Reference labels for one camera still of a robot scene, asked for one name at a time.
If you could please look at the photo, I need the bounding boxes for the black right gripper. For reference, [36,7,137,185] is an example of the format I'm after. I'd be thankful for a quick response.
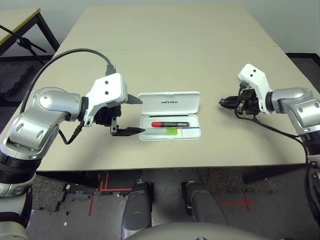
[219,86,262,118]

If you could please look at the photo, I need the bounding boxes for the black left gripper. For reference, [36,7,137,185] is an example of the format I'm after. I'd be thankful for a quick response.
[93,94,147,138]

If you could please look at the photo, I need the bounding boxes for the red black marker pen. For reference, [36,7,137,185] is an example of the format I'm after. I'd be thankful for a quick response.
[151,121,190,128]

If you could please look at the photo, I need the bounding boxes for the white Unitree pencil case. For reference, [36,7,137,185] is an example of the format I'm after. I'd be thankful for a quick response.
[137,91,202,142]

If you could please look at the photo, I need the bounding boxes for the green white highlighter pen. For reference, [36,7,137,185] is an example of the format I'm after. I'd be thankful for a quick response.
[149,127,179,137]

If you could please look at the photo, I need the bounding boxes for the red floor tape lines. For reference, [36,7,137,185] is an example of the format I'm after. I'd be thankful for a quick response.
[88,172,133,216]

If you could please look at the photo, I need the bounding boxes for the black table base bar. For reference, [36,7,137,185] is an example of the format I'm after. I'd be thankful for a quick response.
[242,164,305,185]

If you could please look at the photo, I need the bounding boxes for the grey left robot leg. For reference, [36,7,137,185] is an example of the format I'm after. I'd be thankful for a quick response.
[121,181,155,238]

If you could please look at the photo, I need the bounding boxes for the red floor tape cross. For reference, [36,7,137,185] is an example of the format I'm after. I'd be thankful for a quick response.
[221,191,257,211]

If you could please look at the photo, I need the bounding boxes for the black framed side table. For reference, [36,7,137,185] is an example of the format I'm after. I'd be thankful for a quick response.
[0,8,61,57]

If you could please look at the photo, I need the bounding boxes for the black tripod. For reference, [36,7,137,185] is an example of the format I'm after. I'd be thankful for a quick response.
[0,24,48,66]

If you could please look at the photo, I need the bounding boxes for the grey robot torso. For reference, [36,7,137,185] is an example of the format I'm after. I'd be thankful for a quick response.
[122,222,261,240]

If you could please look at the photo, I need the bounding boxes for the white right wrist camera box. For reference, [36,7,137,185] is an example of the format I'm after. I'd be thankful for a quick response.
[236,63,273,116]

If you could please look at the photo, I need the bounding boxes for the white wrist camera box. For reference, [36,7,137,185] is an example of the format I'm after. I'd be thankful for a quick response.
[236,63,273,116]
[83,72,128,127]

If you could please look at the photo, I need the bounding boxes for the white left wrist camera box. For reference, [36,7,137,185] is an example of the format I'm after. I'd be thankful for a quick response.
[83,72,128,127]

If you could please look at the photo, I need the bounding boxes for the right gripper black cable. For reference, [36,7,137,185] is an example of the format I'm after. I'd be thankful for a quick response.
[233,109,305,142]

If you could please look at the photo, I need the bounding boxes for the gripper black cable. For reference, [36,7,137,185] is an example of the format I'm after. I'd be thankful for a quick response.
[233,109,305,142]
[58,119,85,146]

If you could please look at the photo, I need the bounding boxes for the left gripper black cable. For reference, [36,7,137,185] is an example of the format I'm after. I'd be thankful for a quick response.
[58,119,85,146]

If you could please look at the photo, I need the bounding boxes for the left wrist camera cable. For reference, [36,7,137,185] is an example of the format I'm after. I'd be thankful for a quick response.
[19,48,116,115]

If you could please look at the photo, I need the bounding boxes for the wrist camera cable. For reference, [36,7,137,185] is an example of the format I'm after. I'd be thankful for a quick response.
[19,48,116,115]
[303,147,320,226]

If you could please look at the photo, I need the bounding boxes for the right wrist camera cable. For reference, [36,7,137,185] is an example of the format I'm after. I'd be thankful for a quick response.
[303,147,320,226]

